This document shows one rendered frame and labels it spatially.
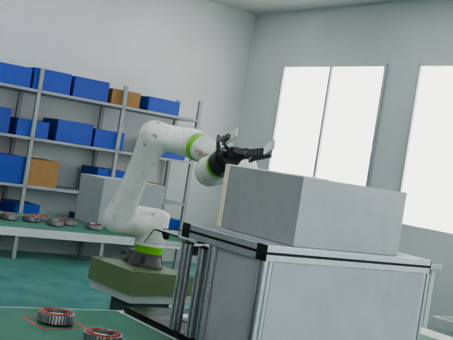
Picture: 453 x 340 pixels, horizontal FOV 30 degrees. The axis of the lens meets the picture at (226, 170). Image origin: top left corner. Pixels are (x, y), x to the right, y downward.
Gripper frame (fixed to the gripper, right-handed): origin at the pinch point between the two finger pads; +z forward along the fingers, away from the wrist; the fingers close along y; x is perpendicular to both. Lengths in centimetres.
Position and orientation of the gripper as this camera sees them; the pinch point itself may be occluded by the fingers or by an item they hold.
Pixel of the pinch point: (253, 139)
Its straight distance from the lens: 272.0
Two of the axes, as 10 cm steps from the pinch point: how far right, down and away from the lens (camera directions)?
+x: -1.0, 9.2, -3.7
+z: 4.2, -2.9, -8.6
